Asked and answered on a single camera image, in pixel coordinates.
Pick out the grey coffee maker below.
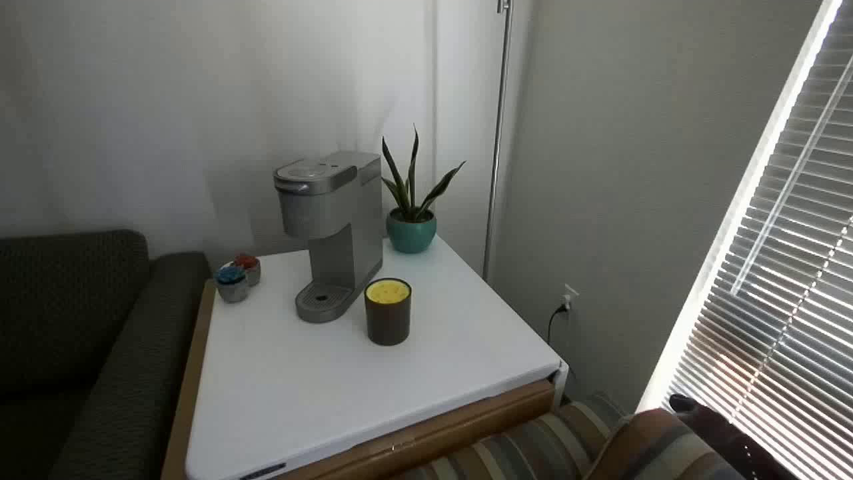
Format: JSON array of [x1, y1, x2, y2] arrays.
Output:
[[275, 153, 385, 322]]

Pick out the snake plant in teal pot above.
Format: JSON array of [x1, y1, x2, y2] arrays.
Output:
[[382, 142, 461, 254]]

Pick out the dark jar yellow candle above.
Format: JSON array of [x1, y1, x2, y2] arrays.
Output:
[[365, 277, 413, 346]]

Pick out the white table top board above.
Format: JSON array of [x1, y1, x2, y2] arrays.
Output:
[[185, 240, 569, 480]]

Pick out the wooden brown table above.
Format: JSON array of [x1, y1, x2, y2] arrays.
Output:
[[161, 277, 559, 480]]

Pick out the small pot red succulent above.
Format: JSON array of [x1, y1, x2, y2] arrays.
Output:
[[233, 254, 262, 285]]

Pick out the striped sofa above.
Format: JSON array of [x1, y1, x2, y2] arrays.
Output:
[[393, 396, 798, 480]]

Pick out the dark grey sofa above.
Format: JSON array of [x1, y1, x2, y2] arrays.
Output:
[[0, 230, 210, 480]]

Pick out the white window blinds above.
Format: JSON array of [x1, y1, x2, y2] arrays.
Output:
[[641, 0, 853, 480]]

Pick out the wall outlet with plug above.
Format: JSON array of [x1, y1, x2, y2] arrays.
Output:
[[546, 282, 582, 344]]

